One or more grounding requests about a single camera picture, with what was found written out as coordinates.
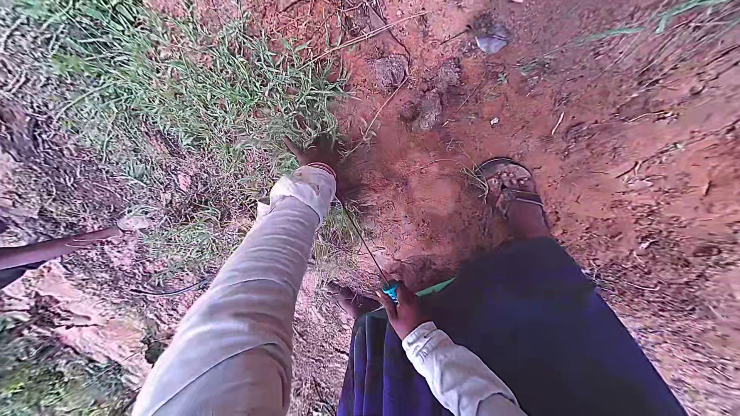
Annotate person's legs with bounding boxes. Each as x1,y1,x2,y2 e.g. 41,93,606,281
328,157,689,416

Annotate patch of green grass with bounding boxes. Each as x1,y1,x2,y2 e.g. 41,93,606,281
40,0,350,278

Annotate person's left hand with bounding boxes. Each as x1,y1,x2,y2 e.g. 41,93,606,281
283,114,343,175

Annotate brown dirt clod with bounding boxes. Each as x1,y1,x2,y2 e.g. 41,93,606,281
415,89,444,131
435,58,463,92
371,54,409,92

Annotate person's right hand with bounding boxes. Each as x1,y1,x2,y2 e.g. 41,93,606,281
376,281,432,341

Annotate grey flat stone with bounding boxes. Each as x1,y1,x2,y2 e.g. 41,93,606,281
475,24,510,55

